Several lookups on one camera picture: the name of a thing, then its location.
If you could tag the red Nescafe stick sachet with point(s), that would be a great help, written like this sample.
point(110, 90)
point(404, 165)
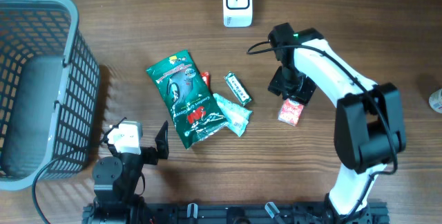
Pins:
point(206, 78)

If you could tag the grey plastic shopping basket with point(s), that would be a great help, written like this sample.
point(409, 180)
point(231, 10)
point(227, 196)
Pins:
point(49, 87)

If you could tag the green lidded small jar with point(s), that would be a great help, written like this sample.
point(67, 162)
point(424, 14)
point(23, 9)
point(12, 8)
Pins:
point(435, 101)

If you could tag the white barcode scanner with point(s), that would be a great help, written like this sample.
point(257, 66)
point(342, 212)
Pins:
point(237, 13)

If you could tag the light green wipes packet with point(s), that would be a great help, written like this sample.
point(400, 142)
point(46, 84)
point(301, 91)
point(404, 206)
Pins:
point(237, 115)

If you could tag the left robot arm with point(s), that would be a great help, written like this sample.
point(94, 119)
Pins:
point(116, 176)

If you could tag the green 3M gloves packet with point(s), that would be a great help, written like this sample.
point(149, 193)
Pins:
point(192, 107)

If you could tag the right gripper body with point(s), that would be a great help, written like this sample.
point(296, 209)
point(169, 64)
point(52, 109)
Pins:
point(293, 84)

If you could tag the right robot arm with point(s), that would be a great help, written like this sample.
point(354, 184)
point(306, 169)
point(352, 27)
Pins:
point(369, 129)

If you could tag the white green box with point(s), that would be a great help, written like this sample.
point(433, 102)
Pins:
point(237, 88)

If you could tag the pink Kleenex tissue pack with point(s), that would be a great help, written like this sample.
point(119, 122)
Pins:
point(290, 112)

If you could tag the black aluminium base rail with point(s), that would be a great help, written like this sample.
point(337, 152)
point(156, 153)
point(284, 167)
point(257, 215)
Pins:
point(297, 213)

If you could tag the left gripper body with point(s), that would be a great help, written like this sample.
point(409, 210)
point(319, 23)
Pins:
point(149, 155)

